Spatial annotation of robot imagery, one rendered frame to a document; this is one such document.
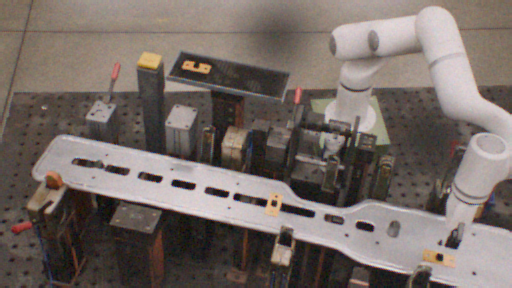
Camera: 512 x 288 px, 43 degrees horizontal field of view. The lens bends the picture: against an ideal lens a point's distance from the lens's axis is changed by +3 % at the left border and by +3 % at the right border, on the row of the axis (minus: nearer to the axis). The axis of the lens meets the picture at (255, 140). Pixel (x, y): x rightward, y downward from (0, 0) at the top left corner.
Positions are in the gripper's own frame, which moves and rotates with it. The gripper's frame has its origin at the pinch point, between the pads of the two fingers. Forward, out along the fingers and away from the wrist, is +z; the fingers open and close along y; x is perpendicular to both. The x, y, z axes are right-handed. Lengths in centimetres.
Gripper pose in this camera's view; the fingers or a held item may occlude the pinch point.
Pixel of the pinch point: (451, 230)
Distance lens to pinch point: 175.4
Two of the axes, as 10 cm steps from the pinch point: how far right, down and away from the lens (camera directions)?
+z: -0.6, 7.1, 7.1
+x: 9.7, 2.1, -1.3
